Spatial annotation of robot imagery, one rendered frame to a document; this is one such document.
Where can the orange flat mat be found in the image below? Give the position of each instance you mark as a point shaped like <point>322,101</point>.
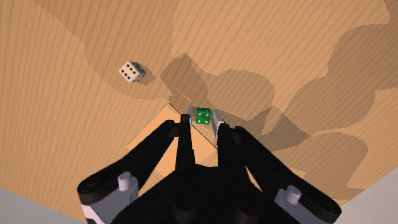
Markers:
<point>202,147</point>

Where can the green die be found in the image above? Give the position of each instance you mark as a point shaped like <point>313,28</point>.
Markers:
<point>203,116</point>

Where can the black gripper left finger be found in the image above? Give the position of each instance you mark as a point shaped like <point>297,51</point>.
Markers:
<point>104,194</point>

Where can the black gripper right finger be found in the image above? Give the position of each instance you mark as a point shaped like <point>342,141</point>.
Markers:
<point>301,200</point>

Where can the white die with black pips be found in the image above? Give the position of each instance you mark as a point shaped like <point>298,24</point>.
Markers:
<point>132,72</point>

